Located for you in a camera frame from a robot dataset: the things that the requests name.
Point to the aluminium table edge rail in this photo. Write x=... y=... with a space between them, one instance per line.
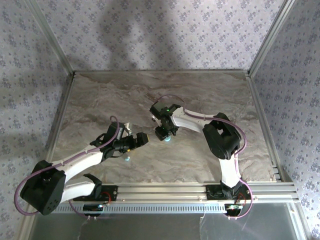
x=160 y=71
x=61 y=110
x=260 y=110

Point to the white right camera bracket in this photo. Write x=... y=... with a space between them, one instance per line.
x=152 y=117

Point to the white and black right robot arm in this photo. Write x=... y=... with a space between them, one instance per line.
x=190 y=122

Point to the white camera bracket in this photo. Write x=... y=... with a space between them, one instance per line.
x=152 y=117
x=128 y=127

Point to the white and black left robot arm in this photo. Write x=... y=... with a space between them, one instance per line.
x=80 y=160

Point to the blue earbud charging case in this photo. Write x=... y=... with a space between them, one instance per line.
x=167 y=141

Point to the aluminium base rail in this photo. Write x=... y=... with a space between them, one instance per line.
x=160 y=192

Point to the aluminium frame post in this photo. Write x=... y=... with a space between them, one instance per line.
x=55 y=43
x=300 y=217
x=269 y=37

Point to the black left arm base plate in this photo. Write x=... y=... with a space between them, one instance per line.
x=114 y=196

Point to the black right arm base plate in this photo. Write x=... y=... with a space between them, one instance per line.
x=211 y=190

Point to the white left camera bracket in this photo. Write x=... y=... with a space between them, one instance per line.
x=128 y=127

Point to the grey metal sheet panel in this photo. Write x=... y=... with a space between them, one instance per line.
x=160 y=227

